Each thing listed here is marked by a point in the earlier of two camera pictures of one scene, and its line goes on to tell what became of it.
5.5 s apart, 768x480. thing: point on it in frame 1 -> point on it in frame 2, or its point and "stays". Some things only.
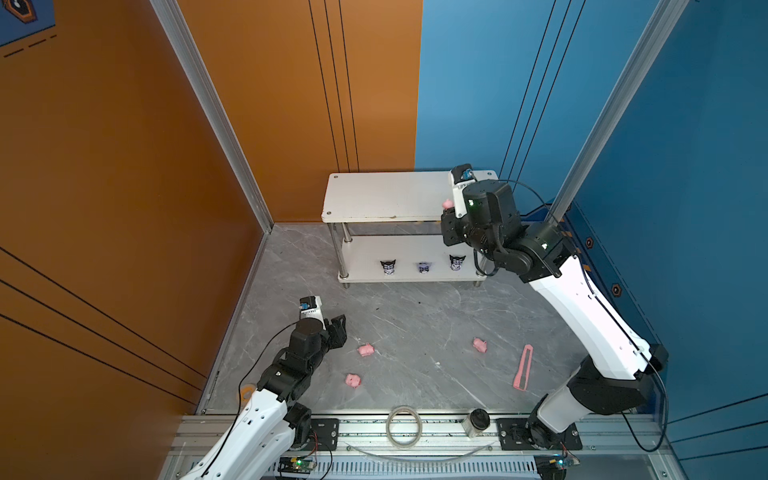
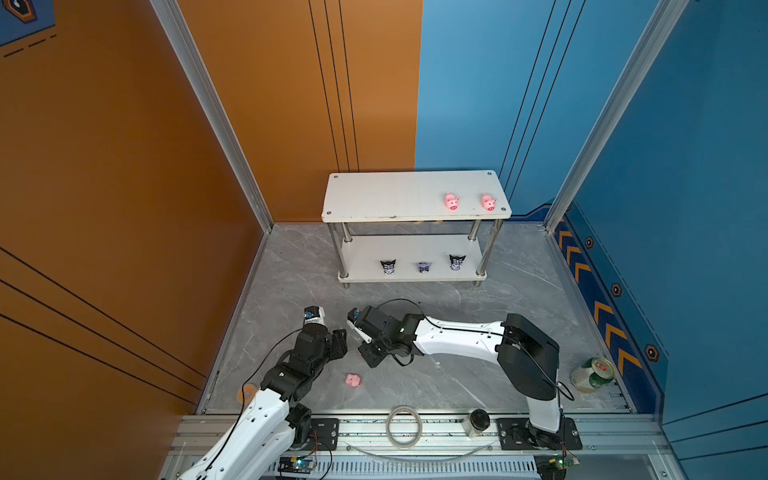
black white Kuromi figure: [388, 267] stays
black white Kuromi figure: [456, 262] stays
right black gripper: [448, 222] -> [371, 361]
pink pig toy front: [353, 380] stays
